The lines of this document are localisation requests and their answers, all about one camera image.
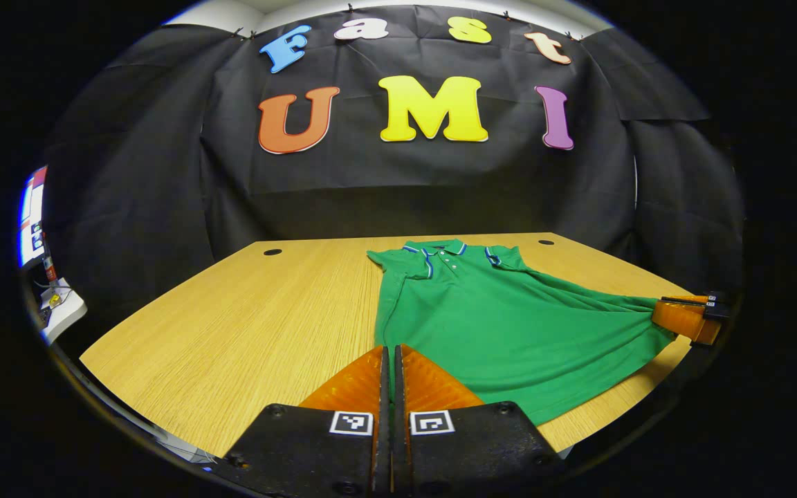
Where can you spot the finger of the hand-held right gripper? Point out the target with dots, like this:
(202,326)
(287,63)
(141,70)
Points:
(713,302)
(682,321)

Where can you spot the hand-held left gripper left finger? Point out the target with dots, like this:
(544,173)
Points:
(343,449)

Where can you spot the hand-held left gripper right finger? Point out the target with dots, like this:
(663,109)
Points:
(454,449)

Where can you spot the green T-shirt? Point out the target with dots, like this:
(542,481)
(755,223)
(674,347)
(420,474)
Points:
(509,325)

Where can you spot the black backdrop cloth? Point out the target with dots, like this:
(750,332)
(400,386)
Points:
(405,194)

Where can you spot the white side table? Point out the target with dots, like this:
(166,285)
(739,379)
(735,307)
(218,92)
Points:
(66,315)

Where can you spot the red bottle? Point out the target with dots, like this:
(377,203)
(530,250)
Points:
(49,268)

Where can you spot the computer monitor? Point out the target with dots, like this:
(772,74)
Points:
(32,218)

